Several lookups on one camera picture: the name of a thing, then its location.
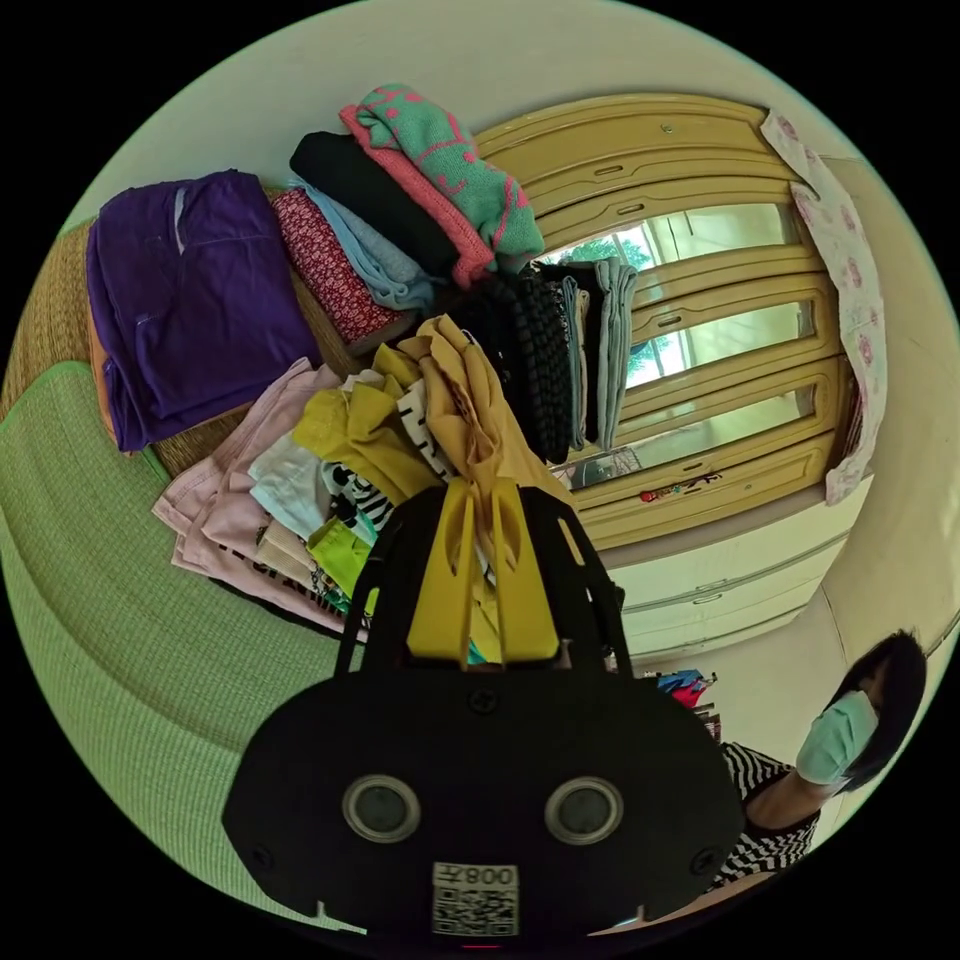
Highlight person's body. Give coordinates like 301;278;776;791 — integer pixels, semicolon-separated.
703;628;931;895

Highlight yellow wooden wardrobe with mirrors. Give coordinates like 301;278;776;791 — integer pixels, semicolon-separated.
472;92;865;553

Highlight hanging floral pink cloth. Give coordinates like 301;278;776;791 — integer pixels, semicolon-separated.
760;108;891;508

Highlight white cupboard with drawers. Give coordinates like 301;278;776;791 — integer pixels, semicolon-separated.
599;476;876;663

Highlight heap of unfolded clothes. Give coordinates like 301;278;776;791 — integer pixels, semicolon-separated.
152;356;451;640

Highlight folded colourful clothes stack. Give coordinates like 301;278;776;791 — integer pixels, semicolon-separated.
268;82;547;358

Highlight yellow short sleeve shirt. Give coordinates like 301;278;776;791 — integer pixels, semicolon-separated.
372;314;580;654

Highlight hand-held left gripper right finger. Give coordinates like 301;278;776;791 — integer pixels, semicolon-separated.
490;482;562;667

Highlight folded purple clothes stack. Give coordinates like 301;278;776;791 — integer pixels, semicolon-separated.
84;170;325;456

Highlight folded dark clothes stack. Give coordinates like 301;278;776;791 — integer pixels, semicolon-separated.
448;254;640;466

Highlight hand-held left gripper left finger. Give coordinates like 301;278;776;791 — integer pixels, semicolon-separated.
406;479;476;663

